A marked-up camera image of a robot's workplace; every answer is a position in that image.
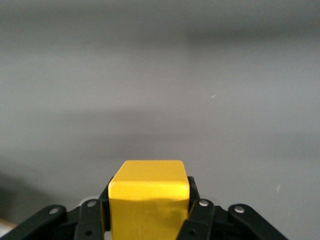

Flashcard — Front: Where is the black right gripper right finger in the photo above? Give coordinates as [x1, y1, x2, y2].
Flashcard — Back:
[174, 175, 287, 240]

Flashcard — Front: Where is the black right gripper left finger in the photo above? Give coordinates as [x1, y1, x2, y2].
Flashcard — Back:
[0, 175, 114, 240]

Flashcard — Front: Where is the yellow wooden block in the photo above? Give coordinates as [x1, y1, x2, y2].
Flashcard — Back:
[107, 159, 191, 240]

